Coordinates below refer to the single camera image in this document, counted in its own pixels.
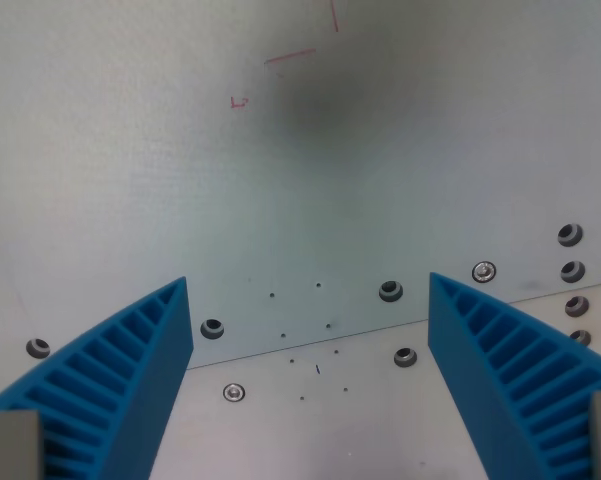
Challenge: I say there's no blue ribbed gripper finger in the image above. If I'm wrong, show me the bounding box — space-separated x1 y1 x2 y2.
0 276 195 480
427 271 601 480

